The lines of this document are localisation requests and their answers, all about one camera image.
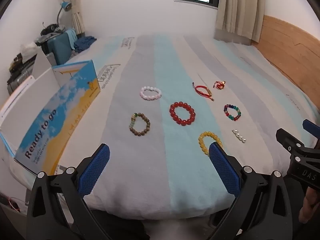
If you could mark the light teal cloth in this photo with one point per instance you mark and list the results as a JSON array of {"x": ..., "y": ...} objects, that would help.
[{"x": 72, "y": 38}]

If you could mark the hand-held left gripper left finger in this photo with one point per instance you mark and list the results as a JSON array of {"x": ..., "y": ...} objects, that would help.
[{"x": 96, "y": 170}]

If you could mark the blue desk lamp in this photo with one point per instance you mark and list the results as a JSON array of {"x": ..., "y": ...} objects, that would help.
[{"x": 65, "y": 6}]

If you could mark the narrow beige curtain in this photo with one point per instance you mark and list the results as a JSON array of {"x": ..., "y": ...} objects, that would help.
[{"x": 77, "y": 10}]

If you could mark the white plastic bag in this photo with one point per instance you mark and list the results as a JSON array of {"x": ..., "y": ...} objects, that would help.
[{"x": 28, "y": 48}]

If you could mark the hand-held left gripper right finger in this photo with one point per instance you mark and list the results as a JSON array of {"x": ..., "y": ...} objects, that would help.
[{"x": 222, "y": 170}]

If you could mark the wooden headboard panel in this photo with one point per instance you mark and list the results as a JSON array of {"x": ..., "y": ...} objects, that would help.
[{"x": 290, "y": 52}]

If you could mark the dark blue clothes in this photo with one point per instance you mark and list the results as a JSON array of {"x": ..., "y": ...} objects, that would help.
[{"x": 83, "y": 44}]

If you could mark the sky print cardboard box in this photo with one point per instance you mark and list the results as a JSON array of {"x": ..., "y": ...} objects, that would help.
[{"x": 55, "y": 120}]

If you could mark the black bag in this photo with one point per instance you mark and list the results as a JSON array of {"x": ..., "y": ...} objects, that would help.
[{"x": 51, "y": 28}]

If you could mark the wide beige curtain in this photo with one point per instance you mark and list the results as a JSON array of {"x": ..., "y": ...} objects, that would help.
[{"x": 237, "y": 12}]

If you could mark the person's right hand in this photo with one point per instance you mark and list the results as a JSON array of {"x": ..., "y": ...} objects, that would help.
[{"x": 310, "y": 205}]

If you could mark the grey suitcase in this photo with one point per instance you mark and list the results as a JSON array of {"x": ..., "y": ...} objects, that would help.
[{"x": 22, "y": 76}]

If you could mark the black and gold item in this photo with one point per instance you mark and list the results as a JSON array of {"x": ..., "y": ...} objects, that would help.
[{"x": 16, "y": 61}]

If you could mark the small red knotted charm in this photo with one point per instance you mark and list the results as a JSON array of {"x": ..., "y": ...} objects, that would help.
[{"x": 219, "y": 85}]

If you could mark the teal suitcase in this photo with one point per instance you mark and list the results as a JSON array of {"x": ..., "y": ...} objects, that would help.
[{"x": 60, "y": 48}]

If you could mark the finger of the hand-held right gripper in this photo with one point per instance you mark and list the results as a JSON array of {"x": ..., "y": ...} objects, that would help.
[
  {"x": 287, "y": 138},
  {"x": 311, "y": 128}
]

